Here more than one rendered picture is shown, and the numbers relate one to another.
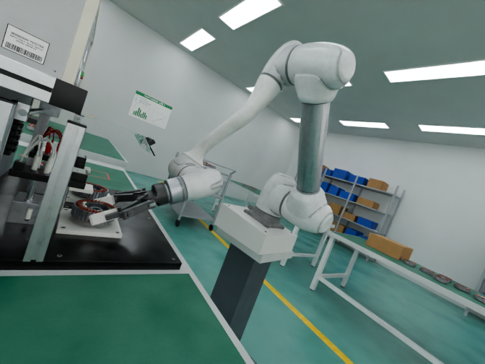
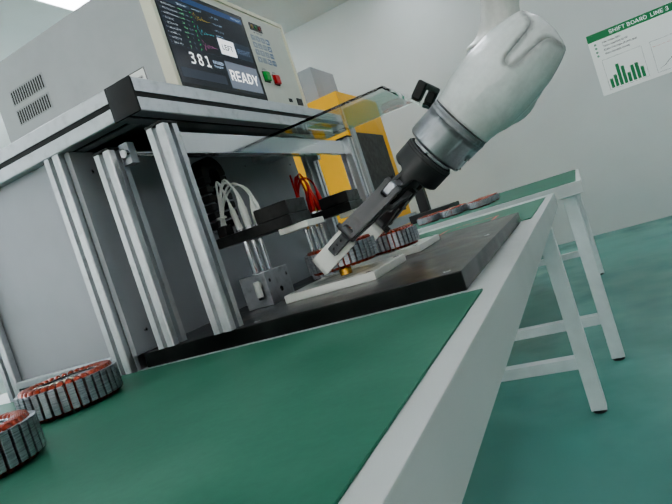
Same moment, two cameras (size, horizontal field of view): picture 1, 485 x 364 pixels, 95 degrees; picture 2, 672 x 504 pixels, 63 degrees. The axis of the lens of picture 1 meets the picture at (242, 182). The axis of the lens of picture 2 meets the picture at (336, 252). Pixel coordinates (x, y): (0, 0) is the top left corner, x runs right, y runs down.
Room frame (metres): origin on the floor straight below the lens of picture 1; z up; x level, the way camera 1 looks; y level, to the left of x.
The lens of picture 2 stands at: (0.26, -0.38, 0.85)
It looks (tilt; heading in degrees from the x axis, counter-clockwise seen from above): 2 degrees down; 64
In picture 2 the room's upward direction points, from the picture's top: 18 degrees counter-clockwise
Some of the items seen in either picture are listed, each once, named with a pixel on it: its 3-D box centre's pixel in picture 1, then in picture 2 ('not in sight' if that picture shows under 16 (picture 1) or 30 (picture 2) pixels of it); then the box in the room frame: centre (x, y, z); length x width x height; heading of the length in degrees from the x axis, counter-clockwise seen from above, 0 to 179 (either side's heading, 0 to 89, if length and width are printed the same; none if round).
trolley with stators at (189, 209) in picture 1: (194, 188); not in sight; (3.52, 0.68, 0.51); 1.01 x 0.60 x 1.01; 38
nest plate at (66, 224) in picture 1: (90, 222); (347, 277); (0.64, 0.38, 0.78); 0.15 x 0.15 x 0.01; 38
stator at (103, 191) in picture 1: (91, 190); (390, 240); (0.83, 0.53, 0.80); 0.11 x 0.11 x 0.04
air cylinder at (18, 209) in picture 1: (26, 207); (268, 286); (0.55, 0.49, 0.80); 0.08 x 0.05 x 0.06; 38
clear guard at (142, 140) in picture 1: (107, 130); (357, 127); (0.85, 0.56, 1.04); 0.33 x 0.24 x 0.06; 128
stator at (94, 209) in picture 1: (95, 211); (341, 254); (0.64, 0.37, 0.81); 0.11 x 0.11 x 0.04
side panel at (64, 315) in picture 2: not in sight; (40, 286); (0.23, 0.56, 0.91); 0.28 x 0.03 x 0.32; 128
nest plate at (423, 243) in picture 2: (89, 196); (394, 252); (0.83, 0.53, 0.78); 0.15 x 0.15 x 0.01; 38
